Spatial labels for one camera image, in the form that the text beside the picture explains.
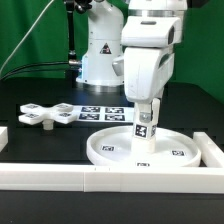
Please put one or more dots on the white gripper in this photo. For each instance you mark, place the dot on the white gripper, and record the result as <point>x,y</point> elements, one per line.
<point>148,61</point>

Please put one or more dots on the white round table top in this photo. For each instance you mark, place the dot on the white round table top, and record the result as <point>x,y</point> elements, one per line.
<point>113,147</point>

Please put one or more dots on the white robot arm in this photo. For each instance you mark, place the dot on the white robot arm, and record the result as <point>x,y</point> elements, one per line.
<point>105,25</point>

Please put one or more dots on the white sheet with fiducial markers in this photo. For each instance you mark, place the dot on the white sheet with fiducial markers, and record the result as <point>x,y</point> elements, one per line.
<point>103,114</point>

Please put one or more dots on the white cross-shaped table base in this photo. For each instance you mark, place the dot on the white cross-shaped table base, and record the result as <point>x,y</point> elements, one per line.
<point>33,114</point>

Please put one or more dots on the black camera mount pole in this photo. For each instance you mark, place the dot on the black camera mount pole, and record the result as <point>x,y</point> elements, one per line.
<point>79,6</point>

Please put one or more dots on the white U-shaped workspace frame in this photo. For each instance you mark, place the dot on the white U-shaped workspace frame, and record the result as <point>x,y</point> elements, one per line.
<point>88,178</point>

